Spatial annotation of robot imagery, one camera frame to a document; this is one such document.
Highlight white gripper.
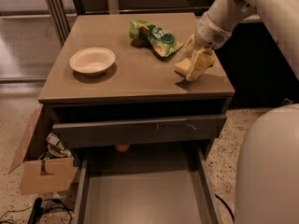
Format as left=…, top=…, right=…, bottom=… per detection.
left=179, top=12, right=232, bottom=81

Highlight yellow sponge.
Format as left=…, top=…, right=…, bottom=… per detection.
left=174, top=58, right=191, bottom=76

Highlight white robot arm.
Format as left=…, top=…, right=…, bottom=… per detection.
left=180, top=0, right=299, bottom=78

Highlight white robot base shell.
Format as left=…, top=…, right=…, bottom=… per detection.
left=235, top=104, right=299, bottom=224

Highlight grey drawer cabinet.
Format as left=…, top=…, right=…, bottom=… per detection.
left=37, top=12, right=236, bottom=224

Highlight grey top drawer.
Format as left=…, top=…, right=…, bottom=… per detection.
left=53, top=115, right=226, bottom=149

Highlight grey open middle drawer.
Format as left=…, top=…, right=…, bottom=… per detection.
left=74, top=145, right=222, bottom=224

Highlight green chip bag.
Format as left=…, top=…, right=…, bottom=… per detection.
left=129, top=19, right=183, bottom=58

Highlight dark object on floor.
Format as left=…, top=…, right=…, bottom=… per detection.
left=281, top=98, right=293, bottom=105

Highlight white paper bowl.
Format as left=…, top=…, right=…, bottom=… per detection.
left=69, top=48, right=115, bottom=76

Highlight orange ball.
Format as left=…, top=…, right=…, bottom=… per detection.
left=115, top=145, right=130, bottom=153

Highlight trash in cardboard box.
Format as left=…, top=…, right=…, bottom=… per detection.
left=46, top=133, right=72, bottom=158

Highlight cardboard box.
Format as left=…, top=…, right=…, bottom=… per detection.
left=8, top=105, right=78, bottom=195

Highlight black device on floor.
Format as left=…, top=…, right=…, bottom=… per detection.
left=27, top=198, right=43, bottom=224

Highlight metal railing frame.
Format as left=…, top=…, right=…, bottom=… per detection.
left=40, top=0, right=263, bottom=45

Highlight black floor cable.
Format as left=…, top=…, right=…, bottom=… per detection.
left=214, top=194, right=235, bottom=222

